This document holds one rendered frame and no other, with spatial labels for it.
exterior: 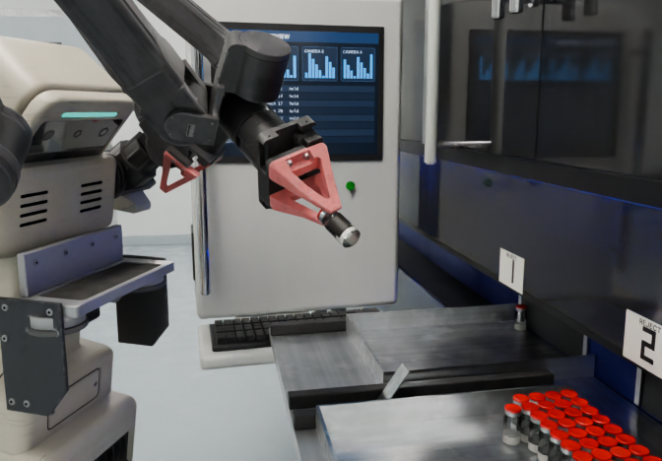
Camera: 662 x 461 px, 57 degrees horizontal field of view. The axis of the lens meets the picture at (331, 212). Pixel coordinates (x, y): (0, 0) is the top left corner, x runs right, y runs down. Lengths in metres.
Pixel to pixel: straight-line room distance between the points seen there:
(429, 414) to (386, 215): 0.73
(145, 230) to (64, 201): 5.13
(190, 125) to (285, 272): 0.84
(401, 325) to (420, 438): 0.40
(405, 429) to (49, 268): 0.54
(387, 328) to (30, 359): 0.61
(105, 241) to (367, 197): 0.68
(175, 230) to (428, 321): 5.03
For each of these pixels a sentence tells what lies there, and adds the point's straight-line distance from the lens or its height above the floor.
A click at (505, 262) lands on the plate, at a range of 1.10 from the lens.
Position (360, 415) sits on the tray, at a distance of 0.84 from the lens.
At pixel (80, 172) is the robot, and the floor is 1.19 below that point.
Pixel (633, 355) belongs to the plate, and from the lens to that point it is 0.84.
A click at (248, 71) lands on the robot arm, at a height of 1.33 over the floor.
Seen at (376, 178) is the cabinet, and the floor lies 1.12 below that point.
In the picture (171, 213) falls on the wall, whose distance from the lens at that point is 6.06.
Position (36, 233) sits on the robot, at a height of 1.12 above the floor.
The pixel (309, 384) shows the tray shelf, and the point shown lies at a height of 0.88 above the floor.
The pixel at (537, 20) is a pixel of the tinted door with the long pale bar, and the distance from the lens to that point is 1.05.
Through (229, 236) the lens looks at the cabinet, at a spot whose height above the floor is 1.00.
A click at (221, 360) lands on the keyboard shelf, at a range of 1.27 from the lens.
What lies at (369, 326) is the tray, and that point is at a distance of 1.17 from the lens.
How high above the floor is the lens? 1.29
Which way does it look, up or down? 10 degrees down
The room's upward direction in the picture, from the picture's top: straight up
